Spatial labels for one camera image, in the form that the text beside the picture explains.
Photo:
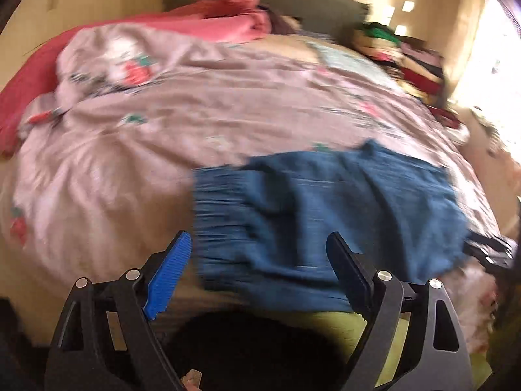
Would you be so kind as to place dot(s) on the person's green clothing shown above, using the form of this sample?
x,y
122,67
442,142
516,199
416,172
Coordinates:
x,y
346,334

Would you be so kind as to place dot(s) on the pink strawberry print blanket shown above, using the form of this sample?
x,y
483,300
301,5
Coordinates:
x,y
203,110

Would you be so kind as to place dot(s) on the blue denim pants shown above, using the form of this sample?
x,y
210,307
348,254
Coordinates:
x,y
305,211

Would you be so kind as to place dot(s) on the pink quilt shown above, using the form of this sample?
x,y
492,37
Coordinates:
x,y
24,89

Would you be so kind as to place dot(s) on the striped purple pillow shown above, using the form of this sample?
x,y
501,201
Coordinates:
x,y
281,22

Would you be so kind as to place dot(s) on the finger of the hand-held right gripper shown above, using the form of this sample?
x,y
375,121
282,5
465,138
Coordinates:
x,y
490,250

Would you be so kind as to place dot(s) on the pile of folded clothes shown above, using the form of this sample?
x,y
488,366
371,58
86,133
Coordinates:
x,y
407,61

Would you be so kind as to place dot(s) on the grey headboard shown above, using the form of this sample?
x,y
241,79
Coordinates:
x,y
309,4

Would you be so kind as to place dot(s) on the beige bed sheet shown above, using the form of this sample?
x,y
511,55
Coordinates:
x,y
285,40

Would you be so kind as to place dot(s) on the light blue towel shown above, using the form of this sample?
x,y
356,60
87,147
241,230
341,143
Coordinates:
x,y
350,59

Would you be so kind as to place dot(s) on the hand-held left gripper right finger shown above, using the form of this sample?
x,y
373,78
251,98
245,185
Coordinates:
x,y
349,266

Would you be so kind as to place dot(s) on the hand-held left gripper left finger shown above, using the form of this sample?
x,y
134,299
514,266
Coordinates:
x,y
171,277

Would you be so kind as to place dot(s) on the cream wardrobe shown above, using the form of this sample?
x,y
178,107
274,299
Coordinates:
x,y
81,4

